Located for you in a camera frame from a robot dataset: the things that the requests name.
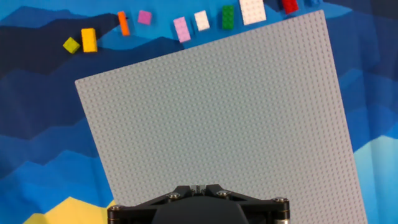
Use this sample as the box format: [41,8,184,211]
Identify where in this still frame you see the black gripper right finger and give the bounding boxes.
[200,184,291,224]

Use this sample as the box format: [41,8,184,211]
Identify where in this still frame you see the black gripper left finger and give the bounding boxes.
[107,184,198,224]

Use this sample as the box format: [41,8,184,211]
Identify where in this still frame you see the yellow Lego brick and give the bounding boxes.
[80,27,98,54]

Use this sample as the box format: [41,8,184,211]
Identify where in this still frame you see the light pink Lego brick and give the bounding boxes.
[172,16,192,44]

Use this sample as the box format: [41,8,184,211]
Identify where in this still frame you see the grey Lego baseplate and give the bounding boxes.
[74,9,369,224]

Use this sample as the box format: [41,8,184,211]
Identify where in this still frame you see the lime small Lego brick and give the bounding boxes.
[62,36,81,55]

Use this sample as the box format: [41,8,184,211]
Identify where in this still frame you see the orange Lego brick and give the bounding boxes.
[117,11,131,37]

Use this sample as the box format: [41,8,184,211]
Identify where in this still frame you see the magenta square Lego brick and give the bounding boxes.
[137,9,153,26]

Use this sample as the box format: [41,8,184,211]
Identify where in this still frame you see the green Lego brick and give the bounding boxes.
[221,4,235,31]

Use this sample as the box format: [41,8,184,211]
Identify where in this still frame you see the large white Lego plate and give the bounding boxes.
[238,0,267,26]

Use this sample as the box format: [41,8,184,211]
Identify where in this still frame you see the small white Lego brick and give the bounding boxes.
[193,10,211,32]

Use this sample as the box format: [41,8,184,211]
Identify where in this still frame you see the red Lego brick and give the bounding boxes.
[281,0,300,16]

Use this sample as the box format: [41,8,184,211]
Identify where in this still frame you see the blue landscape print cloth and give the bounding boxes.
[0,0,398,224]

